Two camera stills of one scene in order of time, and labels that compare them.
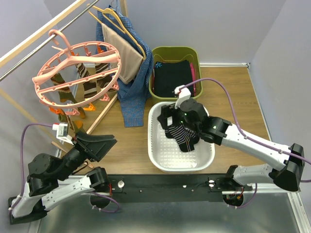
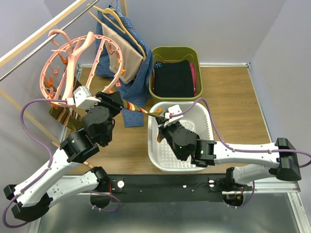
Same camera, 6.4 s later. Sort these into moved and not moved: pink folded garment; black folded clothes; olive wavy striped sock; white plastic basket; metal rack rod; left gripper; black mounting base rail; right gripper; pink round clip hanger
Moved: right gripper; olive wavy striped sock; left gripper; pink round clip hanger
Not moved: metal rack rod; black mounting base rail; pink folded garment; white plastic basket; black folded clothes
